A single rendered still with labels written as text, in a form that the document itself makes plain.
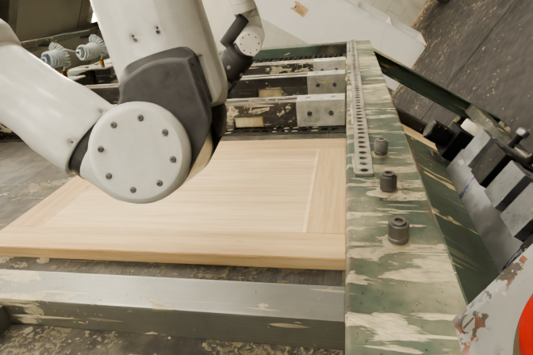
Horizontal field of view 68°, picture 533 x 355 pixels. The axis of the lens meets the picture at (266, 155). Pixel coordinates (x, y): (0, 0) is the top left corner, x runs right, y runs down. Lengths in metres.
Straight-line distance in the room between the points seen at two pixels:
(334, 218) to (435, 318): 0.24
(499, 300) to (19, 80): 0.36
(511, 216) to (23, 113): 0.51
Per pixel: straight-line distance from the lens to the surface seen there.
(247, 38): 1.12
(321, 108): 1.04
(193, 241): 0.60
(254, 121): 1.08
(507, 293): 0.21
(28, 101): 0.38
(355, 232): 0.53
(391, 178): 0.61
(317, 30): 4.61
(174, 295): 0.48
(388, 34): 4.59
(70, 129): 0.36
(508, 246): 0.56
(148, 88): 0.32
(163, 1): 0.34
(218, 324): 0.46
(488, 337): 0.21
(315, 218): 0.62
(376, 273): 0.47
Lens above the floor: 1.06
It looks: 2 degrees down
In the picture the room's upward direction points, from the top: 62 degrees counter-clockwise
